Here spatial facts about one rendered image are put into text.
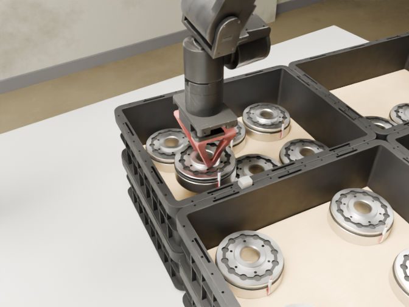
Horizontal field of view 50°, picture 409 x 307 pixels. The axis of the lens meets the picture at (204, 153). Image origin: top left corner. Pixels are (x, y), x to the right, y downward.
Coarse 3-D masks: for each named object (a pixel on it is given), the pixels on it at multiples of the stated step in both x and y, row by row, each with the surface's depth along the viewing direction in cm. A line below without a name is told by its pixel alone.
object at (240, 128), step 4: (240, 124) 91; (236, 128) 90; (240, 128) 91; (244, 128) 90; (240, 132) 89; (244, 132) 89; (236, 136) 88; (240, 136) 88; (236, 140) 87; (240, 140) 87; (228, 144) 86; (232, 144) 86
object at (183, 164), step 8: (208, 144) 75; (216, 144) 75; (184, 152) 74; (224, 152) 73; (232, 152) 73; (176, 160) 72; (184, 160) 72; (224, 160) 72; (232, 160) 72; (184, 168) 71; (192, 168) 70; (200, 168) 70; (208, 168) 70; (216, 168) 70; (224, 168) 70; (232, 168) 71; (184, 176) 70; (192, 176) 69; (200, 176) 69; (208, 176) 69; (216, 176) 69; (224, 176) 69
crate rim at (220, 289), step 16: (368, 144) 75; (384, 144) 75; (320, 160) 72; (336, 160) 72; (400, 160) 72; (272, 176) 69; (288, 176) 69; (240, 192) 66; (192, 208) 63; (208, 208) 64; (192, 240) 59; (192, 256) 60; (208, 256) 57; (208, 272) 55; (224, 288) 53; (224, 304) 52
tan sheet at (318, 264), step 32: (288, 224) 74; (320, 224) 74; (288, 256) 69; (320, 256) 69; (352, 256) 69; (384, 256) 69; (288, 288) 65; (320, 288) 65; (352, 288) 65; (384, 288) 65
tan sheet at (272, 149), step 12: (240, 120) 98; (288, 132) 94; (300, 132) 94; (252, 144) 91; (264, 144) 91; (276, 144) 91; (276, 156) 88; (168, 180) 82; (180, 192) 80; (192, 192) 80
